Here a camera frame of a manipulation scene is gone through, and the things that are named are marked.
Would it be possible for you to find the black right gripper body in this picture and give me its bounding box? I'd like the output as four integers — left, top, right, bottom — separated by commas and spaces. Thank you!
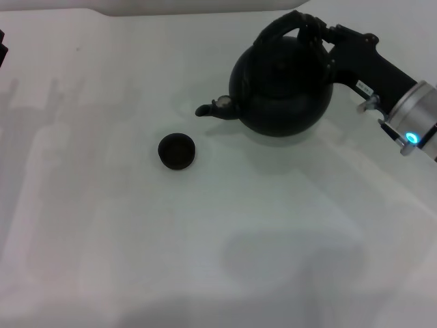
326, 23, 419, 112

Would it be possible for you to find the black round teapot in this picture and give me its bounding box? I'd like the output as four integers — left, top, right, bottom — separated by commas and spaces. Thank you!
194, 9, 334, 138

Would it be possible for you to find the dark brown teacup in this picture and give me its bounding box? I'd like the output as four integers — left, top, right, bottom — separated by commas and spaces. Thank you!
157, 133, 197, 170

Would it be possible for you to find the silver right wrist plug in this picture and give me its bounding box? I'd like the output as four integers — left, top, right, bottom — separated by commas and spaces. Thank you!
356, 94, 380, 113

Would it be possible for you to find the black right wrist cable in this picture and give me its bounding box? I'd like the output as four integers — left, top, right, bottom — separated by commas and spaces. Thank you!
378, 118, 406, 146

